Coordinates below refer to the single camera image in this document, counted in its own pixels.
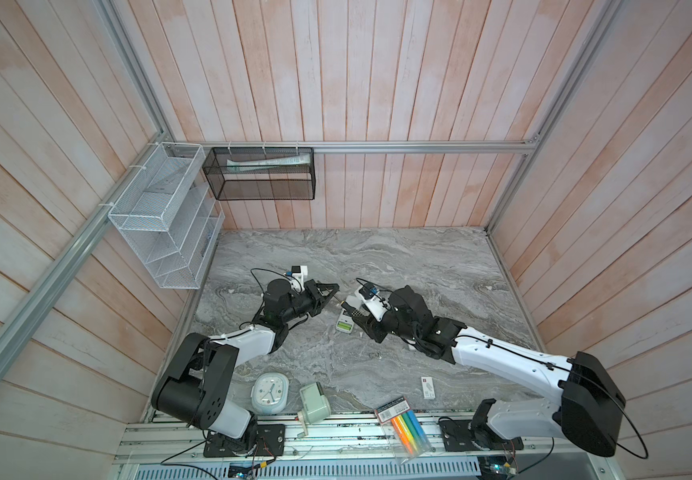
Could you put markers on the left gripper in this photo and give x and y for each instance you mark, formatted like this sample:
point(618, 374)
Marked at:
point(313, 289)

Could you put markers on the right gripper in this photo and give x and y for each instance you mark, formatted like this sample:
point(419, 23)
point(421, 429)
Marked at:
point(369, 325)

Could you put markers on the red white remote control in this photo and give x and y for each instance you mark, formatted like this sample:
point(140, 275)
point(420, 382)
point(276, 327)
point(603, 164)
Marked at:
point(344, 323)

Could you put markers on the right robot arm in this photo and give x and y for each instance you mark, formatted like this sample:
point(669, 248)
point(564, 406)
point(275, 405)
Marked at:
point(576, 400)

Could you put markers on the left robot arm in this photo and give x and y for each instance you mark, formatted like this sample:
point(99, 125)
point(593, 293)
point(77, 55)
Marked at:
point(195, 383)

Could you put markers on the pack of coloured markers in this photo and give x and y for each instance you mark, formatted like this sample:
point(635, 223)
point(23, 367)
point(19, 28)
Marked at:
point(407, 438)

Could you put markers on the pale green alarm clock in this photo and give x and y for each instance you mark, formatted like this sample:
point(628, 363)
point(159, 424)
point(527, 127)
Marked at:
point(269, 393)

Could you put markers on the paper in black basket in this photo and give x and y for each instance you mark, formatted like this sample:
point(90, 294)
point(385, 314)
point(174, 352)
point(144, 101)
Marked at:
point(276, 165)

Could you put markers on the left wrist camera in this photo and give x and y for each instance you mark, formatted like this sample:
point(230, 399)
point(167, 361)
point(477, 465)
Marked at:
point(297, 276)

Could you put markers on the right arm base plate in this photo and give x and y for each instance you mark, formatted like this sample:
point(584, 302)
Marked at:
point(466, 436)

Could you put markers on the black wire mesh basket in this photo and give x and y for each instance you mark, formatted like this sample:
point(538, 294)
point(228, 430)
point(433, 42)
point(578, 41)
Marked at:
point(261, 186)

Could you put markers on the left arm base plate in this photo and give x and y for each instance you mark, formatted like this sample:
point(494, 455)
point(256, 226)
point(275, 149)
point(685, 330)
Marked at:
point(259, 440)

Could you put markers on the white wire mesh shelf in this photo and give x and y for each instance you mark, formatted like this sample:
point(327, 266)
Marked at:
point(167, 217)

